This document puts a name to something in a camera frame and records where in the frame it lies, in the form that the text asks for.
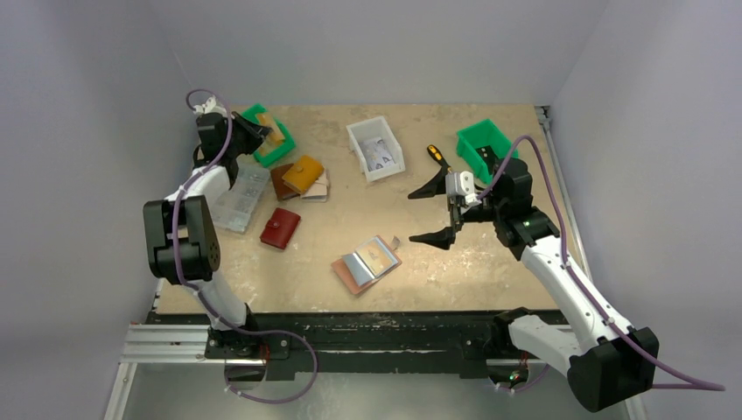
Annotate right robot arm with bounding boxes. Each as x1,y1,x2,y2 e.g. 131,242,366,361
408,146,659,412

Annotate right green bin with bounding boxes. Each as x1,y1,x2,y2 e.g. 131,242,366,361
456,119,512,185

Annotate yellow black screwdriver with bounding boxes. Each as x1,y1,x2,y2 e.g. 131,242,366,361
427,144,452,172

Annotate yellow card holder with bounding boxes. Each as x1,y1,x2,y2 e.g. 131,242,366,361
282,155,325,194

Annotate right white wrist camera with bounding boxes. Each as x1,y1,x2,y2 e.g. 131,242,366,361
452,171,481,208

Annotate pink card holder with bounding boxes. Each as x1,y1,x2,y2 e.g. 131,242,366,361
330,234,403,298

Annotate black item in bin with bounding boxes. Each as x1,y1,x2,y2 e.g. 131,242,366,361
477,145,500,175

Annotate gold card with black stripe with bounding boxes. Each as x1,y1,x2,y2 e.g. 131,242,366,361
255,112,285,148

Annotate brown card holder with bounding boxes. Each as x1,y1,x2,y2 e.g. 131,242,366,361
270,164,299,202

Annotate cards in white bin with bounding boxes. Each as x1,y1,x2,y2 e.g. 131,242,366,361
359,137,396,172

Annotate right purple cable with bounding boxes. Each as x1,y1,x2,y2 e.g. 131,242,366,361
475,135,725,396

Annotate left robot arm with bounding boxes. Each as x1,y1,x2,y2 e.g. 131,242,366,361
143,112,272,358

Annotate green bin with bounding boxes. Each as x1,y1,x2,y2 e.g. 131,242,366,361
456,119,512,185
240,103,296,168

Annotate beige card holder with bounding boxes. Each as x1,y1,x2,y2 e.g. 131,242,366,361
301,170,331,202

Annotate aluminium frame rail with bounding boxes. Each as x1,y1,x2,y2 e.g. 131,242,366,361
122,325,522,373

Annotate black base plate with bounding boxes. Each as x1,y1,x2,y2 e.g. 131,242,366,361
146,311,534,381

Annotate red card holder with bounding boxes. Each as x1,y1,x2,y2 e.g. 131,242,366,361
260,207,301,250

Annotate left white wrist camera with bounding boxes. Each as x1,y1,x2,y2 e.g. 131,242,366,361
192,95,228,117

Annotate left green bin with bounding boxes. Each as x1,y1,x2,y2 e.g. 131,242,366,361
240,103,296,168

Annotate clear compartment organizer box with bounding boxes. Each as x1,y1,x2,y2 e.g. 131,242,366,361
210,162,270,234

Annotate white bin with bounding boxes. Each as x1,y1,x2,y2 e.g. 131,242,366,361
346,115,406,183

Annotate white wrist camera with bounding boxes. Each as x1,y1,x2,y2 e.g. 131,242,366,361
452,171,481,208
192,95,228,117

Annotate blue card sleeves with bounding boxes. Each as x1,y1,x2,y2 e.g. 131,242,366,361
340,237,401,288

